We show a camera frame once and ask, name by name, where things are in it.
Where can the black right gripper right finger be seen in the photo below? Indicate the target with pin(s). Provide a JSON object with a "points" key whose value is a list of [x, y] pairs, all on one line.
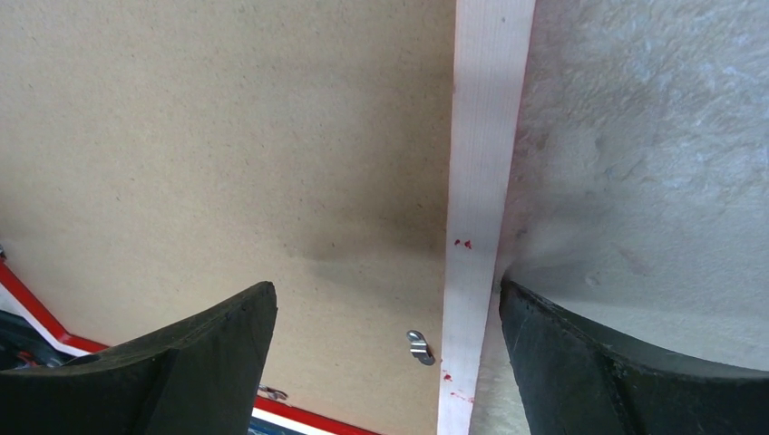
{"points": [[576, 376]]}

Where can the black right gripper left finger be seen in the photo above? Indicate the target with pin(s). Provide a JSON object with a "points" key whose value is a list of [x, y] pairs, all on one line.
{"points": [[199, 375]]}

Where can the red wooden picture frame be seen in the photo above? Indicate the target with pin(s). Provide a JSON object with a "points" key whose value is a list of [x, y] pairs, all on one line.
{"points": [[480, 180]]}

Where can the brown cardboard backing board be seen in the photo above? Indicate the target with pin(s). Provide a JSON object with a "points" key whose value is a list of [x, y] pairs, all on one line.
{"points": [[210, 150]]}

